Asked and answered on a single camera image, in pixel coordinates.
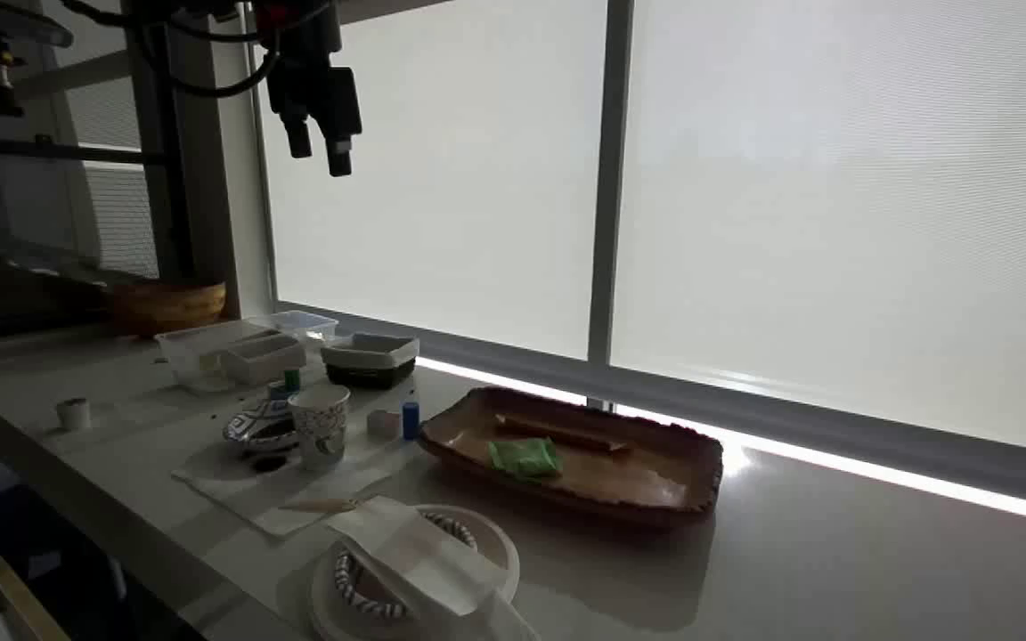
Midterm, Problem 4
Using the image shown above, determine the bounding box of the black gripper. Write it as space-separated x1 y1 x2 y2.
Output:
254 0 368 177

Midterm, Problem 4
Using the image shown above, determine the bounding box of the white patterned paper cup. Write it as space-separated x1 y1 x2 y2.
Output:
287 380 353 471

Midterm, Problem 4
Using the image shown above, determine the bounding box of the white roller blind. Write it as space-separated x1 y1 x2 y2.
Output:
256 0 608 364
608 0 1026 464

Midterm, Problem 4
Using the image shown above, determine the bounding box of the small clear plastic tub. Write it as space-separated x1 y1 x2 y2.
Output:
273 304 341 347

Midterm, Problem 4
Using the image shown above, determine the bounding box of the grey rectangular food tray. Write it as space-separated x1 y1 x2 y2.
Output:
320 329 424 390

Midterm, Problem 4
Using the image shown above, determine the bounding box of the white rectangular box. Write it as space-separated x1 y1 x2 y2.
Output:
221 329 309 385

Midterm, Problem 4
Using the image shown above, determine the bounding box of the wooden bowl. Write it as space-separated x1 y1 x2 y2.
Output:
100 278 231 334

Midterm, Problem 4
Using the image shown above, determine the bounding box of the grey window mullion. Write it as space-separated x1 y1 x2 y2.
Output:
583 0 639 411

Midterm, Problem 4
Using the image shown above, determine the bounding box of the white paper towel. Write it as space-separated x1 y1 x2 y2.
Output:
173 405 422 545

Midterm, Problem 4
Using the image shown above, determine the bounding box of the brown wooden stick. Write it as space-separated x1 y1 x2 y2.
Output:
492 410 634 459

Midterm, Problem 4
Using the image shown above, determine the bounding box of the green packet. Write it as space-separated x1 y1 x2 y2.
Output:
484 433 566 484

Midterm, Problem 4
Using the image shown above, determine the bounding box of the folded white napkin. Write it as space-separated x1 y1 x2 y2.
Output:
327 494 507 619

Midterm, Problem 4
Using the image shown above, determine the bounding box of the brown wooden tray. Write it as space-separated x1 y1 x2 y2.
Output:
417 385 728 528

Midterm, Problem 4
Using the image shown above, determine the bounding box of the wooden plank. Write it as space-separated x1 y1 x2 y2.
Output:
0 547 73 641

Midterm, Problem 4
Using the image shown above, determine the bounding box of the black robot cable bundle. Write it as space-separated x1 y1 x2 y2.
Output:
60 0 282 100

